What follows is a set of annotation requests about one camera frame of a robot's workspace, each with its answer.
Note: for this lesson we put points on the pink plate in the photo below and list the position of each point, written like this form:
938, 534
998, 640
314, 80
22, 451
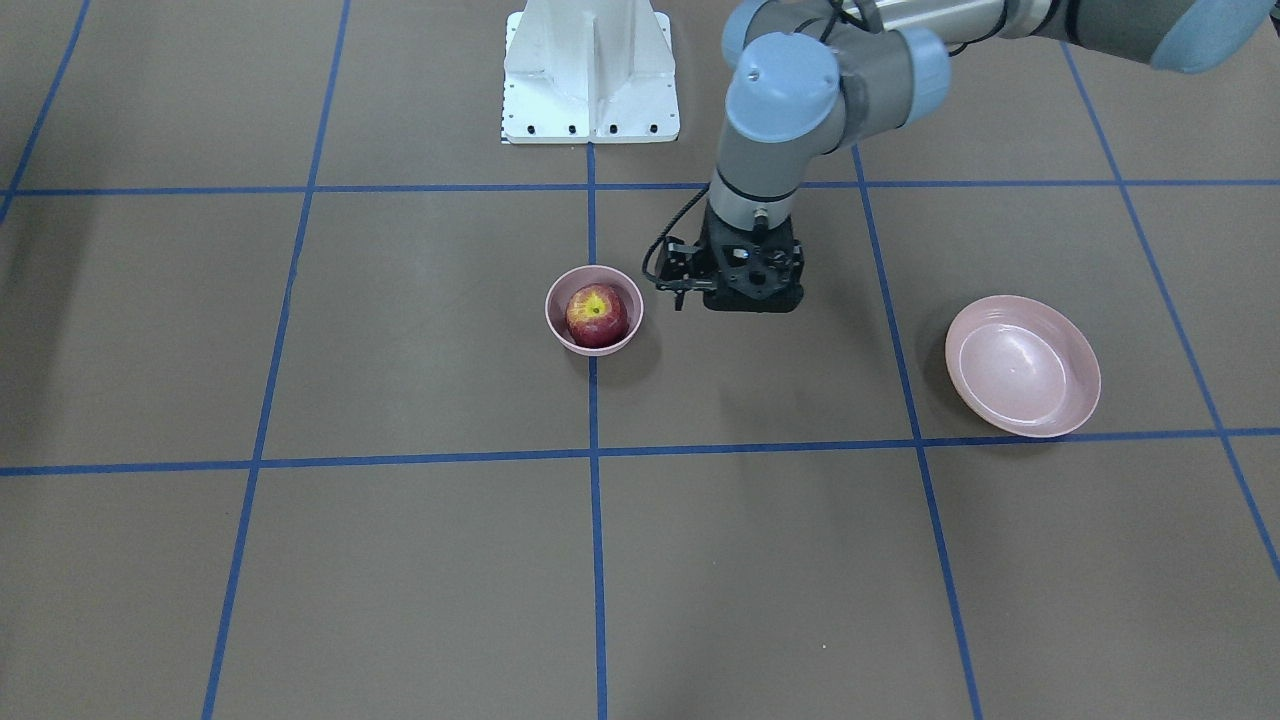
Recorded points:
1022, 366

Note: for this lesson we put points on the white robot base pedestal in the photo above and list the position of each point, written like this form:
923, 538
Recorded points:
589, 72

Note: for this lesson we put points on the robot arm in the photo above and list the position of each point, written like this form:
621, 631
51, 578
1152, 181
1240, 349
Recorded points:
812, 77

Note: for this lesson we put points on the red apple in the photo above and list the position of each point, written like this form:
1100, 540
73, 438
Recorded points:
596, 316

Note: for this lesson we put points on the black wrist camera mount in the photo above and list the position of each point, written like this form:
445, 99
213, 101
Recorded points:
681, 268

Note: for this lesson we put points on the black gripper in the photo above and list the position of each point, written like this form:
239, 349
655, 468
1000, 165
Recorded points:
683, 270

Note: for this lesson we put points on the pink bowl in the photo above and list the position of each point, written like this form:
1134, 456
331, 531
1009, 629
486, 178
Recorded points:
559, 294

